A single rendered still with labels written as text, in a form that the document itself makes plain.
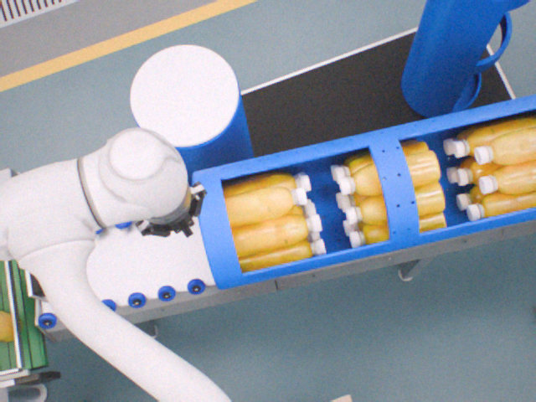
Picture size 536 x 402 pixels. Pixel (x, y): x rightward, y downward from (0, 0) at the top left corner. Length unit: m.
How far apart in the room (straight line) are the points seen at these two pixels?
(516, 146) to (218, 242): 0.69
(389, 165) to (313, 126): 1.20
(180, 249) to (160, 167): 0.98
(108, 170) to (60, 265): 0.14
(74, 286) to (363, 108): 1.98
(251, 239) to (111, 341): 0.73
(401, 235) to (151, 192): 0.83
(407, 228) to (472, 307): 1.24
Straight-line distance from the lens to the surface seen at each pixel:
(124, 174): 0.93
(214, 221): 1.59
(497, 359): 2.86
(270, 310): 2.79
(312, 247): 1.71
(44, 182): 1.00
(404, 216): 1.63
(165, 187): 0.96
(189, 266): 1.89
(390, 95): 2.86
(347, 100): 2.84
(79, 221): 0.99
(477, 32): 2.22
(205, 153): 1.92
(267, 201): 1.62
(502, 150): 1.72
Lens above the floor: 2.77
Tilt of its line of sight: 75 degrees down
